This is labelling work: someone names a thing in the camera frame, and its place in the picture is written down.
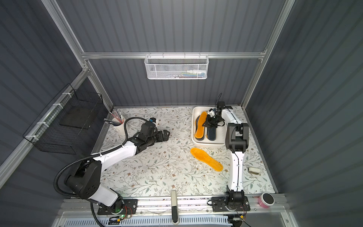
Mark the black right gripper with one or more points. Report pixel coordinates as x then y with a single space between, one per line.
213 120

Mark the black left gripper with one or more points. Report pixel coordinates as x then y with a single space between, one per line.
160 135

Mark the dark grey insole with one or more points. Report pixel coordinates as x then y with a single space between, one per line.
211 133
199 134

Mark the yellow fleece insole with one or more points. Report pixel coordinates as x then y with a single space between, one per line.
202 120

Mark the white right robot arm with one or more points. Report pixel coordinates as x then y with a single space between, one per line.
237 142

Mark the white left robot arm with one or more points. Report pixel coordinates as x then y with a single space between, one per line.
84 178

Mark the white plastic storage box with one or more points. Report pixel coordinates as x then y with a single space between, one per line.
221 139

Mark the yellow insole lower right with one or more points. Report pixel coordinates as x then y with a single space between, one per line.
204 157

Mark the white pen cup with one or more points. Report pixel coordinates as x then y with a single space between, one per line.
117 123

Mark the small white object on table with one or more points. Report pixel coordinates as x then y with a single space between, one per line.
254 170

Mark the pink tape roll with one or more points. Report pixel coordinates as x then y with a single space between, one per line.
266 200

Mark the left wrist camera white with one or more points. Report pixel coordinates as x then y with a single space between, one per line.
153 120

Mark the white wire mesh basket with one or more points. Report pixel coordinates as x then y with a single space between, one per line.
175 68

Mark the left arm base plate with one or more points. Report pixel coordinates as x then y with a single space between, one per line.
120 207

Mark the white handle tool front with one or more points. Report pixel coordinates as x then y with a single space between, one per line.
174 207

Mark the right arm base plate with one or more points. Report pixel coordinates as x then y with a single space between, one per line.
219 204

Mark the black wire basket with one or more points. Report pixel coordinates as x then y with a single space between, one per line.
71 125

